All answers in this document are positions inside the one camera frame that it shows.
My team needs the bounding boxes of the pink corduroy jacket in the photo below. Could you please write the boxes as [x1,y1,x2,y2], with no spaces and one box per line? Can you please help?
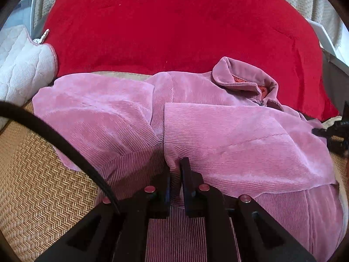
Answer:
[33,57,344,261]

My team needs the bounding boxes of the red blanket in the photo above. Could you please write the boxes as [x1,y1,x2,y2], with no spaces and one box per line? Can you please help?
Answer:
[44,0,339,121]

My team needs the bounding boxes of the white quilted pillow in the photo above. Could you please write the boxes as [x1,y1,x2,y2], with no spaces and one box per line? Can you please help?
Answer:
[0,24,59,130]

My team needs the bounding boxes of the black cable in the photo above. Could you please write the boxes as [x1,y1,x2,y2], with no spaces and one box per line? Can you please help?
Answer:
[0,100,121,214]

